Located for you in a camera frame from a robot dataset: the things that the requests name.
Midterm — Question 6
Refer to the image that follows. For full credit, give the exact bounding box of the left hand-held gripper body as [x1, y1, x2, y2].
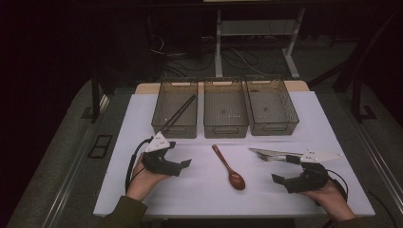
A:
[141, 130, 183, 178]

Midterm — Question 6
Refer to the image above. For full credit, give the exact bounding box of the dark grey chopstick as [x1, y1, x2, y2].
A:
[159, 93, 196, 133]
[163, 95, 198, 134]

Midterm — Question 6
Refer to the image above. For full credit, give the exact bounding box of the person's right hand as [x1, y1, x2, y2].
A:
[298, 172, 350, 213]

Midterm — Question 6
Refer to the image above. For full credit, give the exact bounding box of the black metal post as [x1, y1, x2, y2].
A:
[80, 70, 103, 124]

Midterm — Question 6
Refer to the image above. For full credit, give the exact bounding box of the white metal stand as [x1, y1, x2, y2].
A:
[214, 7, 307, 81]

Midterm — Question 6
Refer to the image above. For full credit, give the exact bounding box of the tangle of black floor cables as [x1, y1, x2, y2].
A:
[146, 15, 217, 79]

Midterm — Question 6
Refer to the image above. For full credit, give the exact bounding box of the smoky transparent plastic bin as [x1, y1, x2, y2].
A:
[150, 80, 200, 140]
[202, 78, 250, 140]
[243, 77, 300, 137]

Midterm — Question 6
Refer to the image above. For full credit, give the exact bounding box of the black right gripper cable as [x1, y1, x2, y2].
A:
[326, 167, 350, 202]

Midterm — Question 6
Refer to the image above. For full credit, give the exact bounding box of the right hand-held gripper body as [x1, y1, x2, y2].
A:
[283, 146, 344, 195]

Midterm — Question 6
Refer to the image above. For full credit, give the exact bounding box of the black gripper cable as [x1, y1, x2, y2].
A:
[326, 167, 350, 202]
[125, 136, 155, 193]

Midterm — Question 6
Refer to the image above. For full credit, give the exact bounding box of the person's left hand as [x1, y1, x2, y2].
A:
[125, 154, 173, 202]

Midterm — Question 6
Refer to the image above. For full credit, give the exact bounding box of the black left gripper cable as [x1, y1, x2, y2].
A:
[125, 136, 155, 193]

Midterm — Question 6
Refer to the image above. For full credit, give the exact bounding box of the brown wooden spoon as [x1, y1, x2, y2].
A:
[211, 143, 247, 192]

